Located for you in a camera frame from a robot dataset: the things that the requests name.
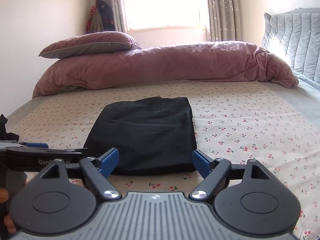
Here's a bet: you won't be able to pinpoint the window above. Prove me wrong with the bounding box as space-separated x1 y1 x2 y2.
124 0 208 30

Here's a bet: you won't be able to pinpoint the grey quilted headboard cushion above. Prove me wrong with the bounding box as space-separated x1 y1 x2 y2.
261 7 320 92

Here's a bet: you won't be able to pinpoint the person's left hand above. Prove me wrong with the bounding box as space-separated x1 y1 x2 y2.
0 177 28 234

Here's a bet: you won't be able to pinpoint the navy hanging garment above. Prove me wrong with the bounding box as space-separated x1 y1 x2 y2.
96 0 115 33

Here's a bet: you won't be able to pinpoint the pink pillow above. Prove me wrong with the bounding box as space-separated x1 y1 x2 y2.
39 31 143 60

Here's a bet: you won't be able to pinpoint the cherry print bed sheet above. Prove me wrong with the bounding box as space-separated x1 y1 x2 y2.
5 80 320 240

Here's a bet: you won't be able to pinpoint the pink duvet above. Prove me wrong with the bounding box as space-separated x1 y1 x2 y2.
32 40 300 98

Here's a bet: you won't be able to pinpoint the black pants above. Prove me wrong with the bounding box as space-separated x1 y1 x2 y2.
82 96 197 176

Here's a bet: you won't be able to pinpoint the olive hanging garment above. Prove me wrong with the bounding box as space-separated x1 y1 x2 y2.
89 10 103 33

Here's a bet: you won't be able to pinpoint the dark cloth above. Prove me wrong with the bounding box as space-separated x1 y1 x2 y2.
0 114 20 142

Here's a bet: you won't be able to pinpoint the grey star print curtain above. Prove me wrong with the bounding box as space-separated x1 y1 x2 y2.
204 0 242 42
96 0 128 34

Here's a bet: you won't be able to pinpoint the red floral hanging garment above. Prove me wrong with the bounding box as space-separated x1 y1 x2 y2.
86 0 98 33

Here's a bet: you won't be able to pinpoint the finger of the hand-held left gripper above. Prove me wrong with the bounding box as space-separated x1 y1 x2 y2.
6 147 88 155
0 140 50 149

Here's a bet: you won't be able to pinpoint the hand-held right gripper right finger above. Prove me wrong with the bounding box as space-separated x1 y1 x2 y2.
189 149 272 202

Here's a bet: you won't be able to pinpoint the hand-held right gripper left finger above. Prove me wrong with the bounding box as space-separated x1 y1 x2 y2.
40 147 121 201

